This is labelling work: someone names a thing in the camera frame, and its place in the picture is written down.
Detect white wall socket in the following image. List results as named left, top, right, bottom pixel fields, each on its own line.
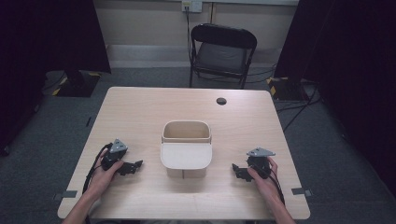
left=181, top=0, right=204, bottom=14

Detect white plastic bin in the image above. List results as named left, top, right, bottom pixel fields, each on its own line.
left=160, top=119, right=214, bottom=179

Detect black wall socket cable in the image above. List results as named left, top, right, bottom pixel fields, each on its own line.
left=185, top=7, right=193, bottom=64

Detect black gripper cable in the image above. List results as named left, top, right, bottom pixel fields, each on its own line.
left=266, top=166, right=286, bottom=206
left=82, top=142, right=114, bottom=195

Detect black stand base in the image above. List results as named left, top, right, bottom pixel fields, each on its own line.
left=266, top=76, right=310, bottom=102
left=50, top=70, right=103, bottom=98

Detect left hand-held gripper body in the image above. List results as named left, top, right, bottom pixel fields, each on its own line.
left=101, top=138, right=129, bottom=172

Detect black floor cables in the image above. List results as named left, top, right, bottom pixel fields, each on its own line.
left=275, top=83, right=322, bottom=133

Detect person's left hand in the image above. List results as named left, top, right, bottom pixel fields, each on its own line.
left=88, top=148, right=125, bottom=201

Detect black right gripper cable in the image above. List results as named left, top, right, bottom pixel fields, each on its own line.
left=266, top=166, right=286, bottom=206

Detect person's right hand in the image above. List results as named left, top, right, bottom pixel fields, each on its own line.
left=247, top=156, right=280, bottom=202

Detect grey tape strip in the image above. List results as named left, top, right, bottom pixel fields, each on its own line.
left=52, top=189, right=78, bottom=202
left=290, top=187, right=314, bottom=198

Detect black folding chair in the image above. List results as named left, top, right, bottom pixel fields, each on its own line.
left=189, top=22, right=259, bottom=90

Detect dark curtain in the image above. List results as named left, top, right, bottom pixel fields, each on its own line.
left=0, top=0, right=112, bottom=157
left=273, top=0, right=396, bottom=198

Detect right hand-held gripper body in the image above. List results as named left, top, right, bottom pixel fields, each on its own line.
left=246, top=147, right=276, bottom=180

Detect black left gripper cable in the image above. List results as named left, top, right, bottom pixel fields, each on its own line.
left=82, top=142, right=114, bottom=195

